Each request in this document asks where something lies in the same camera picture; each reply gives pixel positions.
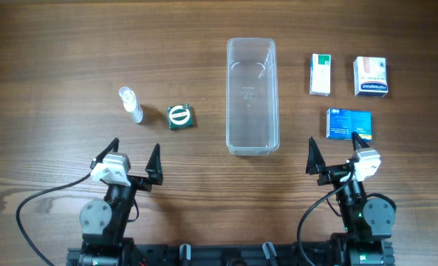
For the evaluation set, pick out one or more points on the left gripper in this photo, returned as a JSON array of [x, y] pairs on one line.
[[136, 181]]

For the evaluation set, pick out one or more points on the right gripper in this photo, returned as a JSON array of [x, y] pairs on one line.
[[338, 174]]

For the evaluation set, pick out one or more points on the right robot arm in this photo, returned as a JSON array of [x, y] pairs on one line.
[[367, 218]]

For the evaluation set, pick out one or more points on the Hansaplast plaster box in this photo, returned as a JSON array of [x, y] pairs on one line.
[[370, 76]]

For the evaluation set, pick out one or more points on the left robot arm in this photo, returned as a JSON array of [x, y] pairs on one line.
[[104, 220]]

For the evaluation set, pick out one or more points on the clear plastic container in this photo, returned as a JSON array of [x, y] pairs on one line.
[[252, 105]]

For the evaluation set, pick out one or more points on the white green medicine box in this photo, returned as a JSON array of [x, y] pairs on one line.
[[320, 74]]

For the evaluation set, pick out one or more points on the white spray bottle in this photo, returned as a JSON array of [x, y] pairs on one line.
[[131, 104]]

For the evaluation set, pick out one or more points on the blue medicine box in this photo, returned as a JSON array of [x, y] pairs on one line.
[[341, 123]]

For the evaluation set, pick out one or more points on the green Zam-Buk ointment box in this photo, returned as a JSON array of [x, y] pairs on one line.
[[180, 117]]

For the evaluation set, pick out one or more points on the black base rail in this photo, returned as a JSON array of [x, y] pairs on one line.
[[319, 253]]

